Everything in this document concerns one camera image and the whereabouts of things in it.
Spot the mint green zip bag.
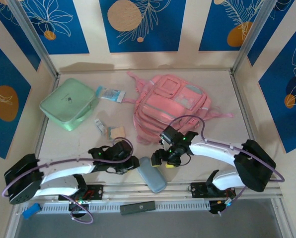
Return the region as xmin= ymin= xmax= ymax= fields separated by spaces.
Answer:
xmin=39 ymin=78 xmax=99 ymax=132

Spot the dark green remote bar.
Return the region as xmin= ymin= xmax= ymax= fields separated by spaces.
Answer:
xmin=120 ymin=200 xmax=155 ymax=216

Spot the pink student backpack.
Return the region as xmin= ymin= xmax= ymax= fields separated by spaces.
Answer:
xmin=127 ymin=71 xmax=234 ymax=146

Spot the beige bread packet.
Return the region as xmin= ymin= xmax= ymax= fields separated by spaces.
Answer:
xmin=106 ymin=125 xmax=127 ymax=140

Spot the aluminium table side rail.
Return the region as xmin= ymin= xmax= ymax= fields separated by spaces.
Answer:
xmin=228 ymin=70 xmax=270 ymax=179
xmin=25 ymin=74 xmax=61 ymax=184

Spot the small black controller board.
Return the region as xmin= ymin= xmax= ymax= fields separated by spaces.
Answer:
xmin=209 ymin=198 xmax=235 ymax=216
xmin=68 ymin=199 xmax=90 ymax=212

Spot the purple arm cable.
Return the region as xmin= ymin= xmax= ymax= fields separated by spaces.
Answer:
xmin=168 ymin=115 xmax=286 ymax=216
xmin=1 ymin=137 xmax=135 ymax=225

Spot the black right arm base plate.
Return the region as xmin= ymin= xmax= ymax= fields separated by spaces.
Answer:
xmin=190 ymin=182 xmax=237 ymax=199

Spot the grey-blue pencil case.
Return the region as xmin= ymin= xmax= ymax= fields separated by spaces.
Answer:
xmin=137 ymin=156 xmax=167 ymax=194

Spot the white slotted cable duct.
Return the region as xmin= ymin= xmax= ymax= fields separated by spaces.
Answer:
xmin=40 ymin=200 xmax=211 ymax=213

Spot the aluminium mounting rail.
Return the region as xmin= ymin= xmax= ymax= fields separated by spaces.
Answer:
xmin=10 ymin=179 xmax=284 ymax=205

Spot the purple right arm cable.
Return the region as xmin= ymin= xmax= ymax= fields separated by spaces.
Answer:
xmin=168 ymin=115 xmax=286 ymax=216

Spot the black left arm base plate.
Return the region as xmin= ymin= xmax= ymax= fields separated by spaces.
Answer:
xmin=58 ymin=184 xmax=104 ymax=201

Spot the blue cylinder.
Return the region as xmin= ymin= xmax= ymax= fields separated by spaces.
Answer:
xmin=22 ymin=203 xmax=41 ymax=220

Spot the blue tissue packet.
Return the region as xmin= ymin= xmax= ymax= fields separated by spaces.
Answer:
xmin=97 ymin=85 xmax=127 ymax=104

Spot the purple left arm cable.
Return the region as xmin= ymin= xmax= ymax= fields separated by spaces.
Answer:
xmin=1 ymin=137 xmax=135 ymax=225

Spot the aluminium frame post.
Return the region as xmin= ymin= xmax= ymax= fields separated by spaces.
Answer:
xmin=7 ymin=0 xmax=61 ymax=77
xmin=231 ymin=0 xmax=275 ymax=75

